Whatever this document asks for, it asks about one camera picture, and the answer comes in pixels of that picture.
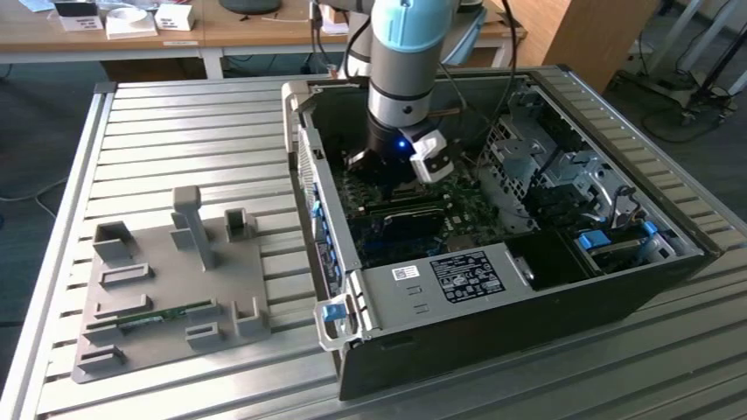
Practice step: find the wooden desk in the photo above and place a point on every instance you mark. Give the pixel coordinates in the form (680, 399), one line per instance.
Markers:
(280, 32)
(34, 37)

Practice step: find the small cardboard box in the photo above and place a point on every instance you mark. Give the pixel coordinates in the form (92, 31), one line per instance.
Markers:
(337, 24)

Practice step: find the black grey PC case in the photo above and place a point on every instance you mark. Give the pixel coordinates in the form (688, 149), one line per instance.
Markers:
(525, 350)

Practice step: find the dark grey round object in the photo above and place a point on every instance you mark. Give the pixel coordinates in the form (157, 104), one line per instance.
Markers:
(248, 5)

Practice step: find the silver blue-capped robot arm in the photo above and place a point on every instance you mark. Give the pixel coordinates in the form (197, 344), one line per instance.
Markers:
(403, 79)

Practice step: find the green motherboard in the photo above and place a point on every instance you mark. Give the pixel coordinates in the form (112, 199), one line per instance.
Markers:
(467, 205)

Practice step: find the white box black top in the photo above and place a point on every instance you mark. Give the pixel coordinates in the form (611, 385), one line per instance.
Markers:
(78, 19)

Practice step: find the white printed box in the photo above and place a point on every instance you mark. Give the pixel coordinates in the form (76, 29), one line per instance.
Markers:
(173, 18)

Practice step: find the black graphics card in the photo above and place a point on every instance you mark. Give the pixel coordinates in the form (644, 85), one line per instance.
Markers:
(411, 229)

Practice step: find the blue disk carrier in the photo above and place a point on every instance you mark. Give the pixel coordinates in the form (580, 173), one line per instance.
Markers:
(592, 240)

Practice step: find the blue case latch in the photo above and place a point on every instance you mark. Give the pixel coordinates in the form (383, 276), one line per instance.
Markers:
(332, 312)

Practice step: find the grey parts rack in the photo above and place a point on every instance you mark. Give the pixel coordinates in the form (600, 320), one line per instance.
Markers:
(175, 284)

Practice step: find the silver drive cage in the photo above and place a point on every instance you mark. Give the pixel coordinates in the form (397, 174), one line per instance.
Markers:
(525, 162)

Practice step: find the green RAM stick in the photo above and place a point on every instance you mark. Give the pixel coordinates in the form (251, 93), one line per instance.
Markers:
(152, 318)
(420, 206)

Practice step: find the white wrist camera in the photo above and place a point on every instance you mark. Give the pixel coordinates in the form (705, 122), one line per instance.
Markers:
(435, 168)

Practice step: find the grey power supply unit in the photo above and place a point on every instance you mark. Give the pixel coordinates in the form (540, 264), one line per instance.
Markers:
(396, 297)

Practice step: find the white round bowl stand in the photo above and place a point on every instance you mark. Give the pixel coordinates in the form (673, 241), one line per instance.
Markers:
(130, 26)

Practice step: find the CPU socket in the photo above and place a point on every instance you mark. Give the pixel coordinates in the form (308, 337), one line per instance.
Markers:
(421, 195)

